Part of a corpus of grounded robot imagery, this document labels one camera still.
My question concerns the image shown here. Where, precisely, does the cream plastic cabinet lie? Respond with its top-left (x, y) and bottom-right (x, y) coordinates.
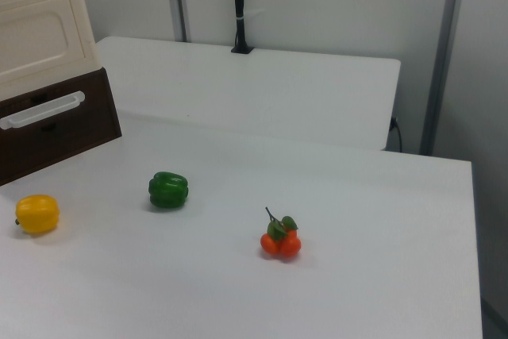
top-left (0, 0), bottom-right (105, 101)

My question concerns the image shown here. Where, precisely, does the white side table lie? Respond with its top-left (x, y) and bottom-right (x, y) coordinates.
top-left (94, 36), bottom-right (402, 152)

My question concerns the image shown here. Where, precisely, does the green bell pepper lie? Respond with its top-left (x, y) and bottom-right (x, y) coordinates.
top-left (148, 171), bottom-right (190, 211)

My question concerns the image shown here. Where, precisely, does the orange fruit cluster with leaves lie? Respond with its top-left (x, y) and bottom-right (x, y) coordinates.
top-left (260, 206), bottom-right (302, 260)

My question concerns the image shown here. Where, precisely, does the yellow bell pepper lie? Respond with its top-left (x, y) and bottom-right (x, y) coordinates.
top-left (14, 194), bottom-right (60, 235)

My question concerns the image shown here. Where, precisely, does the black camera pole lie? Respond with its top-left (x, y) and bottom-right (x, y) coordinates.
top-left (231, 0), bottom-right (255, 55)

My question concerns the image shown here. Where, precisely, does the brown drawer with white handle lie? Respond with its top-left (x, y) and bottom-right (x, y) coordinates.
top-left (0, 67), bottom-right (123, 187)

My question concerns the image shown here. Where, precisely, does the white door handle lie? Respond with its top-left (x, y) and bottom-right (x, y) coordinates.
top-left (0, 91), bottom-right (86, 131)

